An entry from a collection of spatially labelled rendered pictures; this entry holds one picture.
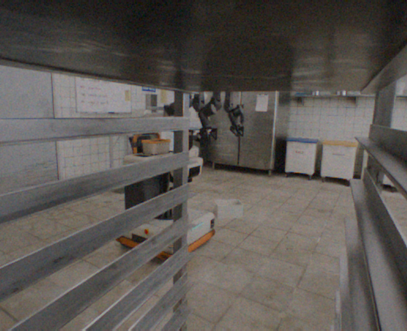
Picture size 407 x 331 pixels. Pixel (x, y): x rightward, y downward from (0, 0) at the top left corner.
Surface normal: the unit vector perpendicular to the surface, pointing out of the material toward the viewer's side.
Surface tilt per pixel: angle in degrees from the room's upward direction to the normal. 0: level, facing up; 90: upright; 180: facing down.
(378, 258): 0
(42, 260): 90
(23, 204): 90
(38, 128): 90
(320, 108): 90
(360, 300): 0
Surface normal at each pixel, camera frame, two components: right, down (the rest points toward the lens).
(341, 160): -0.51, 0.17
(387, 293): 0.03, -0.98
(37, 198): 0.90, 0.10
